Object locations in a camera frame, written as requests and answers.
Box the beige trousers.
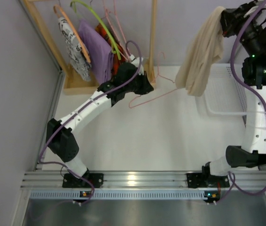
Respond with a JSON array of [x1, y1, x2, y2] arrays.
[[175, 6, 225, 97]]

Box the pink wire hanger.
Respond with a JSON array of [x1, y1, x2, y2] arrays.
[[102, 0, 131, 62], [128, 51, 179, 109]]

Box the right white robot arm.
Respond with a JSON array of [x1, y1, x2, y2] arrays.
[[201, 0, 266, 187]]

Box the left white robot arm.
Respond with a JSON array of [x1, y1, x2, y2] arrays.
[[45, 63, 154, 187]]

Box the orange hanger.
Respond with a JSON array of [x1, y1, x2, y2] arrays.
[[53, 4, 91, 63]]

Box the green hanger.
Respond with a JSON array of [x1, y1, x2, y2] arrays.
[[70, 0, 122, 61]]

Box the purple garment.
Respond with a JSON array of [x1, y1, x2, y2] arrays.
[[78, 19, 114, 85]]

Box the black white patterned garment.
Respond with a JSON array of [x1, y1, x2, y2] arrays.
[[58, 16, 91, 81]]

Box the wooden clothes rack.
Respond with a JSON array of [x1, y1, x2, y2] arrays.
[[21, 0, 157, 95]]

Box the white plastic basket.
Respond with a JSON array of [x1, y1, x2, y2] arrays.
[[195, 64, 247, 117]]

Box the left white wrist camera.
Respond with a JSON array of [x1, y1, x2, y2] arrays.
[[129, 54, 145, 75]]

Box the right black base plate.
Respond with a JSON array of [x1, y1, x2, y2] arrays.
[[186, 173, 230, 188]]

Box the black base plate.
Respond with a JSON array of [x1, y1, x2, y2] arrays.
[[62, 171, 104, 189], [186, 173, 230, 188]]

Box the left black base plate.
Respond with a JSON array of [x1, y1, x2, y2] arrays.
[[62, 171, 104, 189]]

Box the aluminium mounting rail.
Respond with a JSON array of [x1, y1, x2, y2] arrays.
[[21, 170, 266, 190]]

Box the perforated cable duct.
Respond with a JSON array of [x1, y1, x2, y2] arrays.
[[30, 189, 220, 201]]

